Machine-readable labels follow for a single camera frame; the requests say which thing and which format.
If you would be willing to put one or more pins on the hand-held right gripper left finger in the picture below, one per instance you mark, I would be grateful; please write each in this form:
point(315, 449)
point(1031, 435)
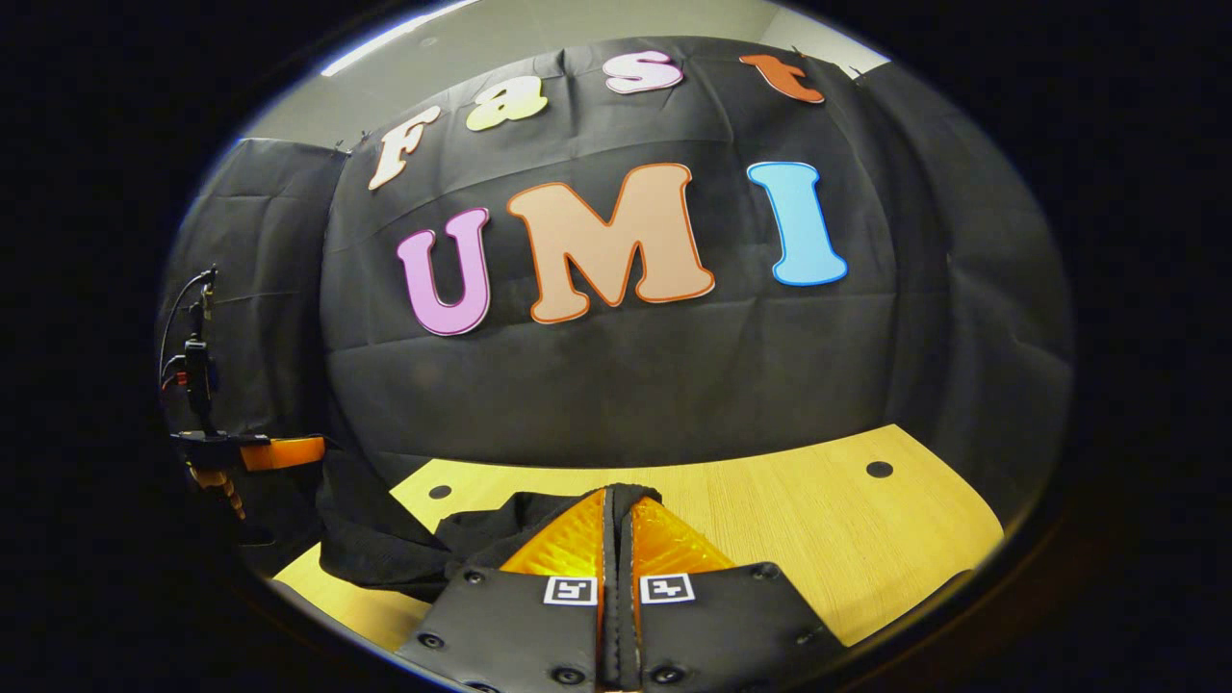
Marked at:
point(510, 626)

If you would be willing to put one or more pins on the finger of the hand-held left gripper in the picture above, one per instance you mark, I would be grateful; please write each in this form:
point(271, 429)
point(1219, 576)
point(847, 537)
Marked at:
point(289, 452)

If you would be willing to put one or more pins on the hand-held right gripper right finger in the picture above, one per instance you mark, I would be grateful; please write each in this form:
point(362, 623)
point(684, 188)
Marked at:
point(722, 626)

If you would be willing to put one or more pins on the black buttoned garment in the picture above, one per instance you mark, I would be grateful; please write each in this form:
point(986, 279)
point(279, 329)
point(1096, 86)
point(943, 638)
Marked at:
point(385, 553)

